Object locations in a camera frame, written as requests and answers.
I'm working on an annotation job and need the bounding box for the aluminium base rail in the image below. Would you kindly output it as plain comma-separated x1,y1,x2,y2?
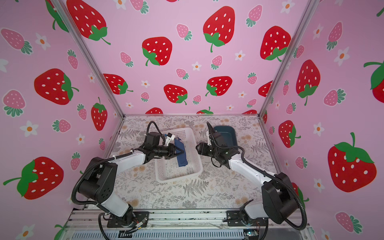
58,209,316,240

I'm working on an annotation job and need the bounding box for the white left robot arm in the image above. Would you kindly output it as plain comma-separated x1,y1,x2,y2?
71,132,185,218

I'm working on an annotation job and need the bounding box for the black corrugated right cable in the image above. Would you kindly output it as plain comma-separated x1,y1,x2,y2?
206,121,308,231

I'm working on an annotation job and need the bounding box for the white perforated plastic basket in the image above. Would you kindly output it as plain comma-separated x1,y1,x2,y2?
155,128,203,183

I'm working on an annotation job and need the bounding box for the black corrugated cable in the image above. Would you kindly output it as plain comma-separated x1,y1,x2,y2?
71,120,164,206
206,121,308,231

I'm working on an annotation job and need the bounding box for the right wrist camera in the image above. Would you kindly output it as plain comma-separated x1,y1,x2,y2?
207,129,222,147

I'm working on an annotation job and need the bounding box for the teal plastic tray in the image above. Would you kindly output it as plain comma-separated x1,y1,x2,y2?
214,126,238,147

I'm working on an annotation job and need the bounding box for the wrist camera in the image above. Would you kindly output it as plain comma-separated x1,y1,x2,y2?
164,133,176,147
207,129,222,147

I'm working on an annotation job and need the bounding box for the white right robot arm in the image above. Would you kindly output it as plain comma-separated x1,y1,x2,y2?
196,133,300,224

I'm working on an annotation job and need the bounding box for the dark blue paper napkin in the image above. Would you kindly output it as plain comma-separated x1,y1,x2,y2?
174,138,188,168

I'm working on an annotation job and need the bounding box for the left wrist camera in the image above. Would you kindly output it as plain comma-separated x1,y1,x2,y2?
164,133,176,147

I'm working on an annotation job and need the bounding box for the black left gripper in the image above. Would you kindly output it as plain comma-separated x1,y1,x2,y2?
153,144,184,159

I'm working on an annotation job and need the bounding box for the black corrugated left cable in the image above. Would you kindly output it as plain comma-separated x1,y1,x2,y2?
71,120,164,206

